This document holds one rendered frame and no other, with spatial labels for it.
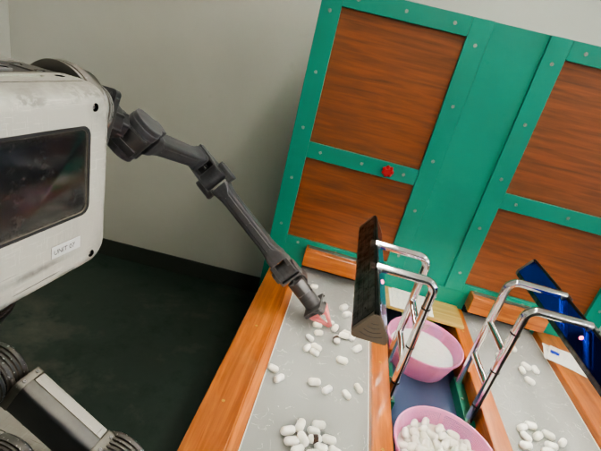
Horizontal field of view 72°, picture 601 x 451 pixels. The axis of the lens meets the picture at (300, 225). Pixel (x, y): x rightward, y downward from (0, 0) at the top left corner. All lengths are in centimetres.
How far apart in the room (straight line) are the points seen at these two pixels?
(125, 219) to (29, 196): 226
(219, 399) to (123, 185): 200
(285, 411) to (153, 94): 201
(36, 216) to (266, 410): 71
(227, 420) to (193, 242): 189
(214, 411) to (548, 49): 145
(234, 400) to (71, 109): 74
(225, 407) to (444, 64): 125
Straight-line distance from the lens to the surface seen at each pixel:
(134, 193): 286
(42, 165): 71
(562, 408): 165
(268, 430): 110
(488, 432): 134
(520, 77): 162
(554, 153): 170
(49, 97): 70
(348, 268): 166
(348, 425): 118
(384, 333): 93
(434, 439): 126
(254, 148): 252
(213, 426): 106
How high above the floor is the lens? 158
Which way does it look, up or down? 23 degrees down
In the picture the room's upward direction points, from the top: 14 degrees clockwise
